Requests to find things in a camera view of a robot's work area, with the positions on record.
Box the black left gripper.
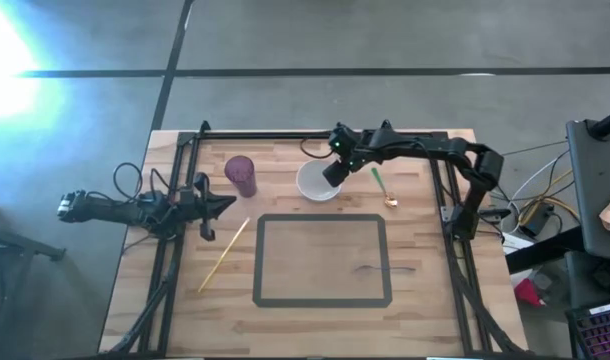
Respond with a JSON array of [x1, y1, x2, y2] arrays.
[[177, 172, 238, 242]]

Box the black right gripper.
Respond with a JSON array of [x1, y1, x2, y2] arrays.
[[322, 122, 386, 189]]

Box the purple faceted plastic cup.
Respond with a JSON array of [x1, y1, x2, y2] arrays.
[[223, 154, 259, 199]]

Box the yellow straw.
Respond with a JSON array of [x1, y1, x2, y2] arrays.
[[197, 216, 252, 295]]

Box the white ribbed bowl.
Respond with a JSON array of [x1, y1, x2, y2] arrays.
[[295, 159, 344, 203]]

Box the gold spoon with green handle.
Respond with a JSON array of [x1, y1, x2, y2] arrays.
[[369, 167, 399, 209]]

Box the clear mat with black border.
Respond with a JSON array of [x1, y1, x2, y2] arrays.
[[252, 213, 393, 309]]

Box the white power strip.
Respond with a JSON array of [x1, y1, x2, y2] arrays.
[[502, 232, 536, 255]]

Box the black power brick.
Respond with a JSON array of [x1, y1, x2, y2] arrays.
[[518, 203, 555, 239]]

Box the black tripod stand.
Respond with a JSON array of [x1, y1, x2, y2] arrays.
[[0, 199, 67, 264]]

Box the black desk base bar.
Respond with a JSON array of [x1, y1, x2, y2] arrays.
[[504, 225, 586, 275]]

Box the red object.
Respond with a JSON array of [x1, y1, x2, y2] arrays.
[[513, 278, 547, 308]]

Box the dark grey desk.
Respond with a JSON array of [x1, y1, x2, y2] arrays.
[[565, 118, 610, 261]]

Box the black pole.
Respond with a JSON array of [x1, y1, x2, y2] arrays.
[[587, 103, 610, 141]]

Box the dark grey box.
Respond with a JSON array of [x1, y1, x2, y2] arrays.
[[564, 249, 610, 309]]

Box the backlit black keyboard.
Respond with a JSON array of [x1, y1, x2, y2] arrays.
[[564, 299, 610, 360]]

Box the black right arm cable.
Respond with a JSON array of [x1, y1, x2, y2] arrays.
[[299, 137, 336, 160]]

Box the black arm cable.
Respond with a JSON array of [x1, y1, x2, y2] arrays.
[[112, 161, 174, 204], [299, 137, 336, 160]]

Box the black aluminium rig frame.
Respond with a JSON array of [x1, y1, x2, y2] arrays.
[[107, 119, 524, 359]]

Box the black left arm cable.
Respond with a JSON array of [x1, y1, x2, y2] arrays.
[[112, 161, 174, 204]]

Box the white cable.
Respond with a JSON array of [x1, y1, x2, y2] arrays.
[[509, 149, 571, 211]]

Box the thin black floor cable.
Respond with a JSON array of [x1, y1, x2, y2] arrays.
[[502, 139, 569, 157]]

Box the yellow cable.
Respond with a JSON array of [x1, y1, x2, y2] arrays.
[[517, 169, 581, 226]]

